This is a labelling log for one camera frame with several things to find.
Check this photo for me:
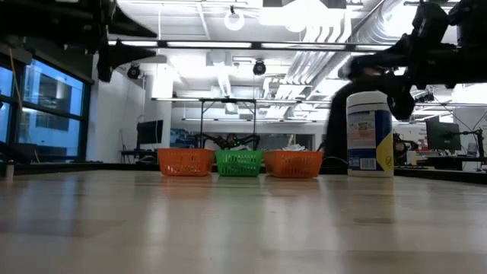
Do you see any orange plastic basket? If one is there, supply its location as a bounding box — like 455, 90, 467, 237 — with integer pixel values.
263, 150, 324, 180
158, 148, 215, 177

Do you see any black background rig frame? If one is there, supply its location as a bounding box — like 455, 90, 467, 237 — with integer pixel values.
198, 97, 258, 150

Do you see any black computer monitor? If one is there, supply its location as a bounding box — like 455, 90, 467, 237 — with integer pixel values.
425, 116, 463, 151
136, 119, 164, 145

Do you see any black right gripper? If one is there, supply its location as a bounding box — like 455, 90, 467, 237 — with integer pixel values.
340, 0, 487, 121

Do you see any white wipes canister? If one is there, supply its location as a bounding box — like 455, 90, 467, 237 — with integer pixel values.
345, 91, 395, 178

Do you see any black ceiling spotlight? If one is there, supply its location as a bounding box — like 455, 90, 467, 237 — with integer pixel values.
252, 59, 268, 77
414, 91, 436, 104
126, 63, 143, 81

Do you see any white ring light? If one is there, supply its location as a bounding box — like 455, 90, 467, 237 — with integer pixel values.
224, 5, 246, 33

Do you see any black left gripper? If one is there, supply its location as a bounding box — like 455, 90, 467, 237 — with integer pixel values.
0, 0, 159, 83

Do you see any green plastic basket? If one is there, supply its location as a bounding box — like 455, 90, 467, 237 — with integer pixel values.
215, 149, 264, 177

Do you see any large room window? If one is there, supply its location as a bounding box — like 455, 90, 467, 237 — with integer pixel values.
0, 56, 92, 161

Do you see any black aluminium rig frame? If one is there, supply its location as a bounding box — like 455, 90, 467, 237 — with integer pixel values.
0, 161, 487, 184

